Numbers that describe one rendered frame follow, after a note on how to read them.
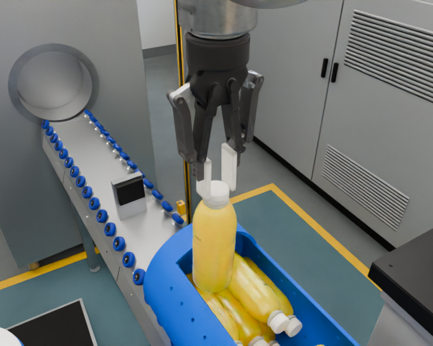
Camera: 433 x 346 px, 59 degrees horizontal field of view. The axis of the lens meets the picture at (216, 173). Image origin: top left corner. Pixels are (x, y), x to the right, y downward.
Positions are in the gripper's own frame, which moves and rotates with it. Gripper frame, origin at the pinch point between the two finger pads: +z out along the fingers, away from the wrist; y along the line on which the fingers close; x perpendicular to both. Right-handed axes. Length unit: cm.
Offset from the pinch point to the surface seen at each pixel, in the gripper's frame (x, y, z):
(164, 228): -48, -12, 57
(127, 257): -39, 4, 53
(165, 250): -15.4, 2.6, 28.9
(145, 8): -444, -185, 85
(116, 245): -47, 5, 53
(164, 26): -442, -209, 110
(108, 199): -73, -2, 57
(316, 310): 9.4, -19.0, 37.0
